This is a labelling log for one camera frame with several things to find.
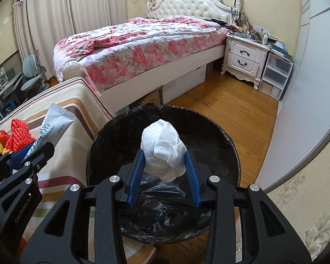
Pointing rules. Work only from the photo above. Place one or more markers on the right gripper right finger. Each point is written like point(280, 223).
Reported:
point(266, 235)

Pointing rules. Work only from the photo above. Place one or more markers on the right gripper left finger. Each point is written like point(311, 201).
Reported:
point(62, 236)

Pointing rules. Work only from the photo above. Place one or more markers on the red foam net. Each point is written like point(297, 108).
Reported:
point(17, 139)

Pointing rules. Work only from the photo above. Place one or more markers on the silver milk powder sachet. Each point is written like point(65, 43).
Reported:
point(55, 123)

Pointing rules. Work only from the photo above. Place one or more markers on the white paper towel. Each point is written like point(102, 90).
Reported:
point(164, 151)

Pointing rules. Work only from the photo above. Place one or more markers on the striped bed sheet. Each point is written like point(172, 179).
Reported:
point(68, 165)

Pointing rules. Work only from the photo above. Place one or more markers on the white desk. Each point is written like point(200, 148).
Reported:
point(7, 87)

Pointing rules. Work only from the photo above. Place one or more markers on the grey desk chair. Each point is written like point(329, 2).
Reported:
point(34, 73)

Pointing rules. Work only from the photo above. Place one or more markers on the cardboard box under bed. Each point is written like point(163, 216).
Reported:
point(155, 97)

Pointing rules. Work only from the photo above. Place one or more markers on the white box under bed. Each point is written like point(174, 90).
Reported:
point(183, 84)

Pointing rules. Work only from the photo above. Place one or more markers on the pink floral quilt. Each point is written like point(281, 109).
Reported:
point(114, 54)

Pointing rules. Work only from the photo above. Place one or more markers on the beige curtains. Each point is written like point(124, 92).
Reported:
point(40, 24)

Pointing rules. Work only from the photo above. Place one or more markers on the plastic drawer unit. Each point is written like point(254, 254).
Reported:
point(275, 75)

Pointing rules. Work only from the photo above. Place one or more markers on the white nightstand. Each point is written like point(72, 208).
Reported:
point(245, 59)

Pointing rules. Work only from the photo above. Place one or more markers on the white tufted bed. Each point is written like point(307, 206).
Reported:
point(129, 91)

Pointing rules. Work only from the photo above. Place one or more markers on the white bottle on nightstand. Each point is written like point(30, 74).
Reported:
point(265, 38)

